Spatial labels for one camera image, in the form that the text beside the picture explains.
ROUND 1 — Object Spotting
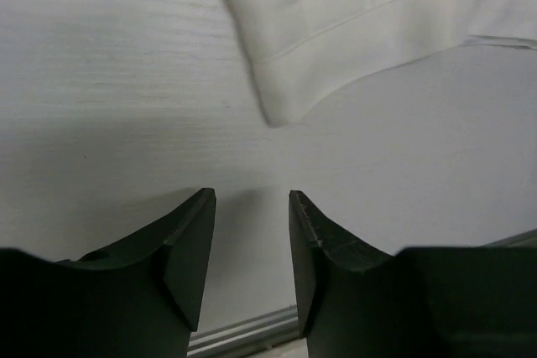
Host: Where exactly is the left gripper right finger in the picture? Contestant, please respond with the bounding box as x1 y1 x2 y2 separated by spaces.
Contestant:
289 190 536 357

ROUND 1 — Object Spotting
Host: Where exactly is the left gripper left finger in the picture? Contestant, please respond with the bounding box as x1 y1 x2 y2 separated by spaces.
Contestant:
1 188 216 357

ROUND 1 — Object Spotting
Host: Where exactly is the white pleated skirt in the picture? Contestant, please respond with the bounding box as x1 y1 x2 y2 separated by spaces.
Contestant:
226 0 536 127

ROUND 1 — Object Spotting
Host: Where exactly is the aluminium front rail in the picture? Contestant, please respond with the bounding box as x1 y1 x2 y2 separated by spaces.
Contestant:
187 305 300 358

